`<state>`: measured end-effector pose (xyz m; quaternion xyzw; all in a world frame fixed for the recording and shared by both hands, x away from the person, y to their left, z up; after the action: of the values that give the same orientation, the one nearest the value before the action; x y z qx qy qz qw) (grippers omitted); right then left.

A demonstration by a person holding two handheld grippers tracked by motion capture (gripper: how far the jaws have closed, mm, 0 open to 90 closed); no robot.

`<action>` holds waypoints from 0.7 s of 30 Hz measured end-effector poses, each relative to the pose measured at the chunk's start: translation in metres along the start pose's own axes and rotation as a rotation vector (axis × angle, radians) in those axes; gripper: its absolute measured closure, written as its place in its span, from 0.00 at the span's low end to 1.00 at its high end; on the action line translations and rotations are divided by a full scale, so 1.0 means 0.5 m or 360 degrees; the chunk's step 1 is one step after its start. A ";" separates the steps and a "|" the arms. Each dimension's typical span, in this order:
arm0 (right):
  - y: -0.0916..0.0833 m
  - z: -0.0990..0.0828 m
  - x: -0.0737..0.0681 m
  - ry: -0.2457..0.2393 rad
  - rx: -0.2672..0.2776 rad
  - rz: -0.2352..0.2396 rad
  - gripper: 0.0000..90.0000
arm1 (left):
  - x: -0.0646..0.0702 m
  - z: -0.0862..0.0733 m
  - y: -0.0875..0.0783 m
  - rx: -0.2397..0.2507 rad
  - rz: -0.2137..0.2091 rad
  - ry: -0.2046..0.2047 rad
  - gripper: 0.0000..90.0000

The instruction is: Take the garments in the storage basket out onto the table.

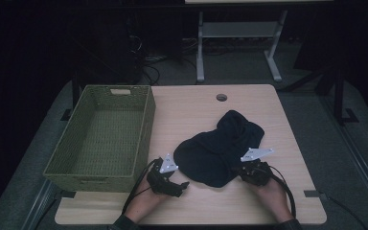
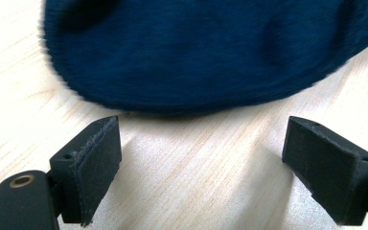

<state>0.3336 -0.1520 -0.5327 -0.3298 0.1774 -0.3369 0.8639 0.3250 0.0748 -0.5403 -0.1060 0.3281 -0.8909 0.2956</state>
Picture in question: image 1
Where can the green woven basket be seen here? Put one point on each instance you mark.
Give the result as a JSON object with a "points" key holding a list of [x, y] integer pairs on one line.
{"points": [[108, 137]]}

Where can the dark navy fishbone print garment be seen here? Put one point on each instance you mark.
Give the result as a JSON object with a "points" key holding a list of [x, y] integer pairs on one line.
{"points": [[214, 153]]}

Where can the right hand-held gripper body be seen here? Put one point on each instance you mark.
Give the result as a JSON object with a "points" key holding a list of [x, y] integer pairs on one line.
{"points": [[257, 172]]}

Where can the person's right hand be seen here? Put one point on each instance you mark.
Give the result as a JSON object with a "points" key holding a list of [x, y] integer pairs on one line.
{"points": [[276, 199]]}

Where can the aluminium floor rail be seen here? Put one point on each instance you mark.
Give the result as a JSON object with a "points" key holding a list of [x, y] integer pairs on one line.
{"points": [[36, 207], [357, 150]]}

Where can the person's left hand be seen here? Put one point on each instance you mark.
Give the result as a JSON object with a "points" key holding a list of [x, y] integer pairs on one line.
{"points": [[143, 202]]}

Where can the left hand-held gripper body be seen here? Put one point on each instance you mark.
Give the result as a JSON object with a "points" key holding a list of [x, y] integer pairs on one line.
{"points": [[161, 183]]}

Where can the white metal stand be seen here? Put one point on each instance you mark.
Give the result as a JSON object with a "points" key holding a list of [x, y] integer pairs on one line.
{"points": [[239, 30]]}

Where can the black metal stand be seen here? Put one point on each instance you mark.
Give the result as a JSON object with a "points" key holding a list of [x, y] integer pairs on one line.
{"points": [[339, 96]]}

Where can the black metal stand leg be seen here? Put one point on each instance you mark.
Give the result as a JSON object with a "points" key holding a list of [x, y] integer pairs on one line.
{"points": [[75, 92]]}

